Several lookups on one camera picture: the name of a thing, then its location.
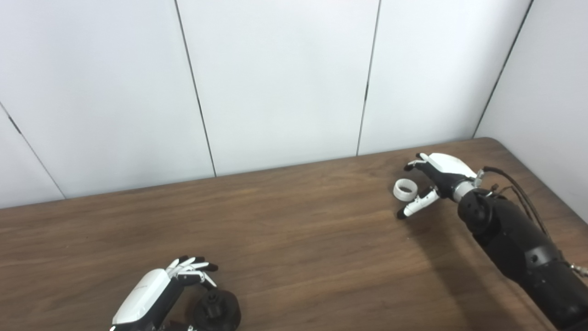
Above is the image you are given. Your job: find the round black part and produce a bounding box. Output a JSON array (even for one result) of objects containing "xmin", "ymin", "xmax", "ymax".
[{"xmin": 193, "ymin": 290, "xmax": 242, "ymax": 331}]

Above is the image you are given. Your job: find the white and black left hand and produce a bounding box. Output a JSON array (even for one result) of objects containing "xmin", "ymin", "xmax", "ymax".
[{"xmin": 110, "ymin": 256, "xmax": 219, "ymax": 331}]

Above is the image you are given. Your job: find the white and black right hand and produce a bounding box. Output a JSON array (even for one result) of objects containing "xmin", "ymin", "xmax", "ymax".
[{"xmin": 397, "ymin": 153, "xmax": 478, "ymax": 219}]

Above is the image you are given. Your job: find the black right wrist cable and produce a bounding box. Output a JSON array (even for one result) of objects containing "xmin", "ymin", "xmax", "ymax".
[{"xmin": 478, "ymin": 166, "xmax": 552, "ymax": 240}]

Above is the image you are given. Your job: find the white ribbed ring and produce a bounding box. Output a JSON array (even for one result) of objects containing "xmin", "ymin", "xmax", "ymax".
[{"xmin": 394, "ymin": 178, "xmax": 418, "ymax": 201}]

